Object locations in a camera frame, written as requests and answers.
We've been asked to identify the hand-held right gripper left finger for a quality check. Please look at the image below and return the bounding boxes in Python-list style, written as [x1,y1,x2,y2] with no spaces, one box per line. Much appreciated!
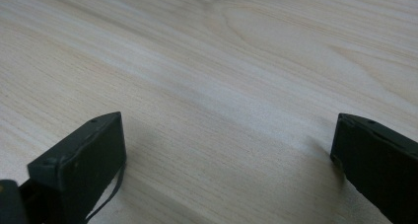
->
[27,111,128,224]

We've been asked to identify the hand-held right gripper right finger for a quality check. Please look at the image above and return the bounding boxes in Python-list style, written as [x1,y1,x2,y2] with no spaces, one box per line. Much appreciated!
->
[329,112,418,224]

